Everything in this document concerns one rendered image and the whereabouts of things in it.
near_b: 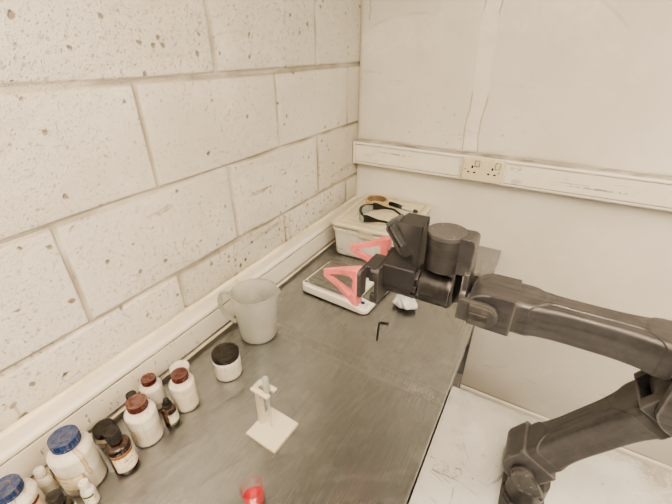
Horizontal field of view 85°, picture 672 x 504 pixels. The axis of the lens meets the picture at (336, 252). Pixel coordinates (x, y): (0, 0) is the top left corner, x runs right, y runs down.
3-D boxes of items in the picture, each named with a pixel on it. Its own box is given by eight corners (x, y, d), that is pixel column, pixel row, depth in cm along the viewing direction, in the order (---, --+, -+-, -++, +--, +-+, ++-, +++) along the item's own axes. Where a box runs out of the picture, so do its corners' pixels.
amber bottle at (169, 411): (163, 427, 81) (154, 403, 77) (169, 415, 83) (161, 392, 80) (176, 428, 81) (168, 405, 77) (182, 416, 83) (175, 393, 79)
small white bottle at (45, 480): (52, 498, 68) (38, 477, 65) (40, 496, 68) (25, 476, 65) (63, 484, 70) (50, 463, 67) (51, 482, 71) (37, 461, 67)
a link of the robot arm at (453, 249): (418, 238, 50) (512, 259, 45) (436, 216, 57) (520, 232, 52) (411, 307, 56) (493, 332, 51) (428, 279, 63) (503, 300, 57)
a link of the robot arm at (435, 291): (412, 267, 55) (458, 279, 52) (424, 251, 59) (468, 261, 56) (408, 304, 58) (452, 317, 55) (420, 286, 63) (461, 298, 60)
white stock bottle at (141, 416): (168, 421, 82) (156, 387, 77) (158, 447, 77) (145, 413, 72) (140, 423, 82) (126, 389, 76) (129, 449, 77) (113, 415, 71)
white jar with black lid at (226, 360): (246, 364, 97) (243, 343, 94) (235, 384, 91) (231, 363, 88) (222, 360, 98) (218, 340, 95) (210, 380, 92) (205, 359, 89)
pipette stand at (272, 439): (298, 425, 81) (295, 385, 75) (274, 454, 76) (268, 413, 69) (271, 408, 85) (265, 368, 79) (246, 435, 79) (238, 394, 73)
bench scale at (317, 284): (365, 318, 114) (366, 305, 112) (300, 291, 126) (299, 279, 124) (392, 289, 128) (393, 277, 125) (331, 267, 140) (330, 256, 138)
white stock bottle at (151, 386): (171, 396, 88) (163, 370, 84) (161, 413, 84) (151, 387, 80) (153, 394, 89) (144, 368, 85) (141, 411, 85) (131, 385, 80)
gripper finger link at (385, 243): (337, 242, 64) (387, 255, 60) (356, 227, 69) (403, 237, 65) (337, 275, 67) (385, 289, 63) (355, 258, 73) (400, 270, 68)
